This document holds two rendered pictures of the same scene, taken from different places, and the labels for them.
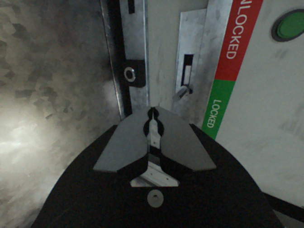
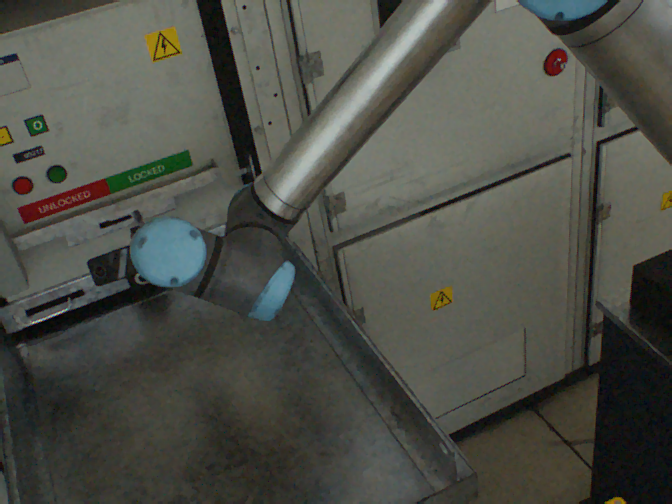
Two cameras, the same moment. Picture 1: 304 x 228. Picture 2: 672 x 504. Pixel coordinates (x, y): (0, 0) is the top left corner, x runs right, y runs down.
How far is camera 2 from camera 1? 126 cm
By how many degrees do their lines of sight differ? 16
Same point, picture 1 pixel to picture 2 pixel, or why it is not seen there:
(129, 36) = (105, 289)
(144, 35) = not seen: hidden behind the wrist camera
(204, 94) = (127, 203)
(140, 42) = not seen: hidden behind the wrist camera
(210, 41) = (86, 221)
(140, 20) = (87, 281)
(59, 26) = (118, 339)
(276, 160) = (162, 97)
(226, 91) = (117, 178)
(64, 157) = (240, 317)
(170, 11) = (70, 256)
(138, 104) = not seen: hidden behind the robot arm
